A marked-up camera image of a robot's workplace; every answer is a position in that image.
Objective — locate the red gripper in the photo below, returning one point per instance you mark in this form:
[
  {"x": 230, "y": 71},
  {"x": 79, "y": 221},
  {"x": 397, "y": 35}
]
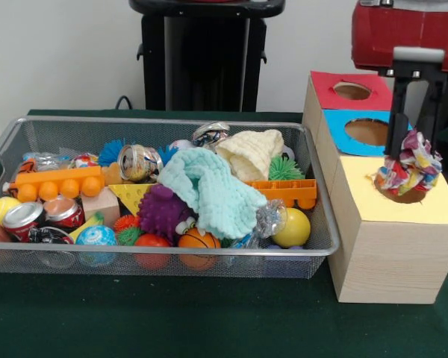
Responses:
[{"x": 377, "y": 33}]

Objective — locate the colourful patterned cloth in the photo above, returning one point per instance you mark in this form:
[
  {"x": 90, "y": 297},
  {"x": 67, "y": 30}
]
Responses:
[{"x": 407, "y": 171}]

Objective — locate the mint green cloth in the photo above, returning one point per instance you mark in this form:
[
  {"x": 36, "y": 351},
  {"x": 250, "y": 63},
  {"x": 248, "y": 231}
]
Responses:
[{"x": 216, "y": 194}]

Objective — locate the wooden box three holes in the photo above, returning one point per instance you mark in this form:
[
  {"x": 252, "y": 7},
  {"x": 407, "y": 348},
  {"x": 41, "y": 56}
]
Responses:
[{"x": 395, "y": 261}]

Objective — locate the silver mesh bin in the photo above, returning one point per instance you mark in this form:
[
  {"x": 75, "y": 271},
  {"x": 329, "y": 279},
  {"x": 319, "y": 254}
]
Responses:
[{"x": 41, "y": 263}]

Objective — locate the orange wheeled toy brick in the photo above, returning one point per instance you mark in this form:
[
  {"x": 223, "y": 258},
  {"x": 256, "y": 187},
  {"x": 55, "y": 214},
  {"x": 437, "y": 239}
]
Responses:
[{"x": 283, "y": 190}]

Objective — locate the cream knitted cloth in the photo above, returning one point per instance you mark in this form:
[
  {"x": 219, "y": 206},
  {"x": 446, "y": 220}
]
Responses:
[{"x": 254, "y": 153}]

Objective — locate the plain yellow ball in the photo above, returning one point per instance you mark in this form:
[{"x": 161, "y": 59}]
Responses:
[{"x": 293, "y": 227}]

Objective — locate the orange toy basketball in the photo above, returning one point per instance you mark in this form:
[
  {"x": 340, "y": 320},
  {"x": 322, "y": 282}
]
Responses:
[{"x": 198, "y": 240}]

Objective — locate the purple spiky monster toy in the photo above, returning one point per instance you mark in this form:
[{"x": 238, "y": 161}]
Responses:
[{"x": 160, "y": 212}]

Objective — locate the silver printed drink can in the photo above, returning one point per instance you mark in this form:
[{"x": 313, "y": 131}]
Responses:
[{"x": 138, "y": 162}]

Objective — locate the orange studded toy brick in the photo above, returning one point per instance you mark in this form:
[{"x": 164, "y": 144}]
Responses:
[{"x": 59, "y": 175}]

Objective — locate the red soda can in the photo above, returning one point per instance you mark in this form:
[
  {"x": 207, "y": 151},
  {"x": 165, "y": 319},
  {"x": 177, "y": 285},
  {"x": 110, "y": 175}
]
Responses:
[{"x": 20, "y": 223}]

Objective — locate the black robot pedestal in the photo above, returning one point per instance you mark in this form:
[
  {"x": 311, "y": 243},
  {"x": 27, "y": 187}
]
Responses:
[{"x": 194, "y": 67}]

